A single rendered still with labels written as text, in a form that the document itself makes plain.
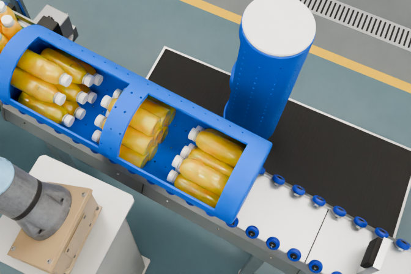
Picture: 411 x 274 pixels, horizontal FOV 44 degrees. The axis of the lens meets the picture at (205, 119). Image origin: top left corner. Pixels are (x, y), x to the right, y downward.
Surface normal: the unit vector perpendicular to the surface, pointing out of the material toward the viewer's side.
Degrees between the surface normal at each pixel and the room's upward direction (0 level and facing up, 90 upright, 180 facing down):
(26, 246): 40
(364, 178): 0
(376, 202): 0
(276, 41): 0
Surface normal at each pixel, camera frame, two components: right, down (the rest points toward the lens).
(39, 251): -0.57, -0.54
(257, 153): 0.20, -0.65
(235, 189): -0.22, 0.09
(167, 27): 0.05, -0.40
